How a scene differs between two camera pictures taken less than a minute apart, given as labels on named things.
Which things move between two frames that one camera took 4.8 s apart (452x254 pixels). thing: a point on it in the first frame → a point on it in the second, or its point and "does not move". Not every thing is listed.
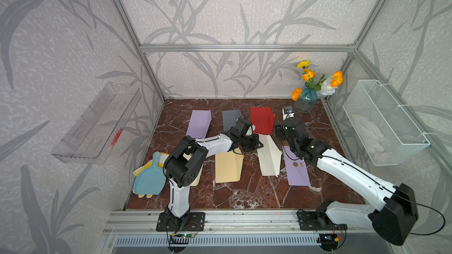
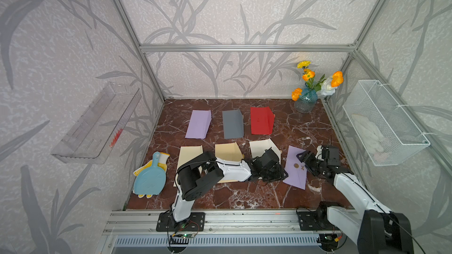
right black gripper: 279,130 → 306,158
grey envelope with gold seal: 230,119 does not move
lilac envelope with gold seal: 199,123 does not move
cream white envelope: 269,156 does not move
